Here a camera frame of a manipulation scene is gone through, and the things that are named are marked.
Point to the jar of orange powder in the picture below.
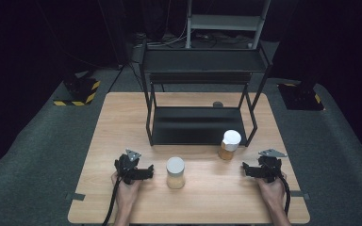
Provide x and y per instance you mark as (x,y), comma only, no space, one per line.
(230,145)

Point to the jar of pale yellow powder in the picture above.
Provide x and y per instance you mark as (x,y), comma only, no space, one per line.
(175,173)

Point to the grey metal stand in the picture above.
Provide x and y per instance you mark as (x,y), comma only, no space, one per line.
(223,22)

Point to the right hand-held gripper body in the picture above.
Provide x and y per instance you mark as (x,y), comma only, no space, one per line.
(270,168)

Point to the black metal shelf rack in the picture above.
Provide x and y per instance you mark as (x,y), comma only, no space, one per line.
(198,125)

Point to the grey tape strip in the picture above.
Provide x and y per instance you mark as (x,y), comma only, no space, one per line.
(301,195)
(74,196)

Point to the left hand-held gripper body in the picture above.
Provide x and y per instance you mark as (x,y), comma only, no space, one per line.
(126,168)

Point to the small dark round knob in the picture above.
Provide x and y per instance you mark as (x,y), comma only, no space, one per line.
(217,104)

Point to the person's left hand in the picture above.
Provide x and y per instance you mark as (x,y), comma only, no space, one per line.
(126,191)

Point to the black box with hazard stripes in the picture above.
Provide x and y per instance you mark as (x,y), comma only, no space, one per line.
(81,89)
(300,97)

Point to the person's right hand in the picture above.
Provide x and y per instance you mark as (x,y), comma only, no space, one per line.
(271,193)

